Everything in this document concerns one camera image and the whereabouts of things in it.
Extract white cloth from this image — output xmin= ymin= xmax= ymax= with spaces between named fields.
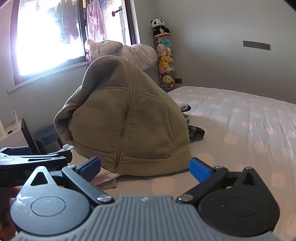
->
xmin=63 ymin=143 xmax=119 ymax=189

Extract panda plush toy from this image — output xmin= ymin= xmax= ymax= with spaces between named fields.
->
xmin=151 ymin=19 xmax=171 ymax=36

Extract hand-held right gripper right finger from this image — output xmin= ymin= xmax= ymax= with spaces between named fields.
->
xmin=176 ymin=157 xmax=266 ymax=204

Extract grey wall switch plate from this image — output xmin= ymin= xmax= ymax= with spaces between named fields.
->
xmin=243 ymin=40 xmax=271 ymax=51

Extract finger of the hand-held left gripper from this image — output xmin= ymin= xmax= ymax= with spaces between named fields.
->
xmin=0 ymin=146 xmax=32 ymax=156
xmin=0 ymin=150 xmax=73 ymax=166

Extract clear tube of plush toys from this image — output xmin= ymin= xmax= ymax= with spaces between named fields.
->
xmin=154 ymin=32 xmax=177 ymax=93

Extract person's left hand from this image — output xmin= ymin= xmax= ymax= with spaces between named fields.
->
xmin=0 ymin=185 xmax=25 ymax=232

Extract white cabinet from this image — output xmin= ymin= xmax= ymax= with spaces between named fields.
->
xmin=0 ymin=119 xmax=36 ymax=152

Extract pink quilt bundle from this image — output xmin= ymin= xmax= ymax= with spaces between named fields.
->
xmin=84 ymin=39 xmax=158 ymax=70

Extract dark blue stool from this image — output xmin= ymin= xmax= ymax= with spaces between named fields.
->
xmin=34 ymin=130 xmax=64 ymax=155

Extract olive fleece hoodie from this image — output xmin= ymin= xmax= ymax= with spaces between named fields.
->
xmin=54 ymin=56 xmax=191 ymax=175

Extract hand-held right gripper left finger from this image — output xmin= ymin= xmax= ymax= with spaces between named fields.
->
xmin=23 ymin=156 xmax=115 ymax=205

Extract dark hanging clothes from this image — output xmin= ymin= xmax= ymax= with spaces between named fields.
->
xmin=47 ymin=0 xmax=80 ymax=45

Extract window frame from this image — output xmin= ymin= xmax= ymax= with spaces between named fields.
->
xmin=7 ymin=0 xmax=142 ymax=93

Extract purple hanging garment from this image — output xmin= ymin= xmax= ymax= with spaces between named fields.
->
xmin=86 ymin=0 xmax=107 ymax=40

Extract dark patterned cloth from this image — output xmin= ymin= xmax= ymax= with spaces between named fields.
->
xmin=187 ymin=125 xmax=206 ymax=142

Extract white and navy garment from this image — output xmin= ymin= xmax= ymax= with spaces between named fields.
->
xmin=177 ymin=101 xmax=193 ymax=125

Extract polka dot bed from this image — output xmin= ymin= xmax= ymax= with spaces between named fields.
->
xmin=69 ymin=86 xmax=296 ymax=241

